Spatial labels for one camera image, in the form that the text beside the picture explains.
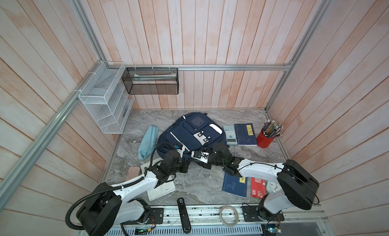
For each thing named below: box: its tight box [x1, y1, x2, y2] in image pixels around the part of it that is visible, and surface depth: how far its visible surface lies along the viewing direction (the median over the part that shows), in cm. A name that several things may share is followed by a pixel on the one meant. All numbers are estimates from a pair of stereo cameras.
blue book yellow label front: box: [221, 172, 248, 199], surface depth 84 cm
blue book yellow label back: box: [234, 123, 258, 146], surface depth 106 cm
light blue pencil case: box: [137, 125, 159, 161], surface depth 99 cm
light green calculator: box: [223, 124, 238, 146], surface depth 106 cm
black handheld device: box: [176, 197, 192, 234], surface depth 74 cm
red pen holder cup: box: [256, 127, 275, 149], surface depth 97 cm
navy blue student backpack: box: [156, 112, 227, 158], surface depth 103 cm
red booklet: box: [250, 177, 267, 200], surface depth 83 cm
